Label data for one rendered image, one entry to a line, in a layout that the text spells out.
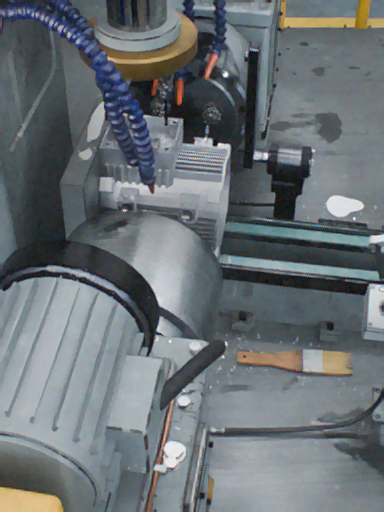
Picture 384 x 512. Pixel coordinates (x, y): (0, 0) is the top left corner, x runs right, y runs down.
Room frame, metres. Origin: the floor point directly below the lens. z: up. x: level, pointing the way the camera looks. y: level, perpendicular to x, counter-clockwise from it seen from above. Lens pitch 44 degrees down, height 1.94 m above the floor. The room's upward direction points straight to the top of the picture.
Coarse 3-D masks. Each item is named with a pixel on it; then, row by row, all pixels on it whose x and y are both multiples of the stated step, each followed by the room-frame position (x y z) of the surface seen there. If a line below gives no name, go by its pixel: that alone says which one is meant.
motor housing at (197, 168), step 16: (192, 144) 1.13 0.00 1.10; (176, 160) 1.08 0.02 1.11; (192, 160) 1.09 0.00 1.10; (208, 160) 1.08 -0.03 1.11; (224, 160) 1.09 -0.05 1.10; (176, 176) 1.06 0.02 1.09; (192, 176) 1.06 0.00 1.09; (208, 176) 1.05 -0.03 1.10; (224, 176) 1.16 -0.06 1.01; (144, 192) 1.05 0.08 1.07; (160, 192) 1.04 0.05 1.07; (176, 192) 1.04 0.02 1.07; (192, 192) 1.04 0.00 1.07; (224, 192) 1.15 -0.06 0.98; (112, 208) 1.03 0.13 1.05; (144, 208) 1.02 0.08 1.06; (160, 208) 1.02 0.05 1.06; (176, 208) 1.01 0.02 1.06; (208, 208) 1.02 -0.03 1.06; (224, 208) 1.13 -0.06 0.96; (208, 224) 1.01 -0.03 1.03; (224, 224) 1.11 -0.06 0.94; (208, 240) 1.00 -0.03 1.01
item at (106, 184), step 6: (222, 144) 1.15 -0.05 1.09; (228, 150) 1.14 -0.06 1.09; (102, 180) 1.05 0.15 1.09; (108, 180) 1.05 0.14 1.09; (102, 186) 1.05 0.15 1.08; (108, 186) 1.05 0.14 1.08; (102, 192) 1.05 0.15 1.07; (108, 192) 1.04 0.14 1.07; (210, 192) 1.02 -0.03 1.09; (216, 192) 1.02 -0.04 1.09; (210, 198) 1.02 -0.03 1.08; (216, 198) 1.02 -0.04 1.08; (216, 204) 1.02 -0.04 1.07; (228, 204) 1.15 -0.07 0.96; (216, 252) 1.02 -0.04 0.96
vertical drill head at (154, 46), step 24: (120, 0) 1.07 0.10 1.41; (144, 0) 1.07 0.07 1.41; (96, 24) 1.10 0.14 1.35; (120, 24) 1.07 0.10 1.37; (144, 24) 1.07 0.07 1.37; (168, 24) 1.09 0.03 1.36; (192, 24) 1.13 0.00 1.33; (120, 48) 1.05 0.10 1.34; (144, 48) 1.05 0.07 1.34; (168, 48) 1.06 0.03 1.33; (192, 48) 1.07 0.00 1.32; (96, 72) 1.07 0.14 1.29; (144, 72) 1.02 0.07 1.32; (168, 72) 1.03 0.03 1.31; (168, 96) 1.06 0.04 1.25
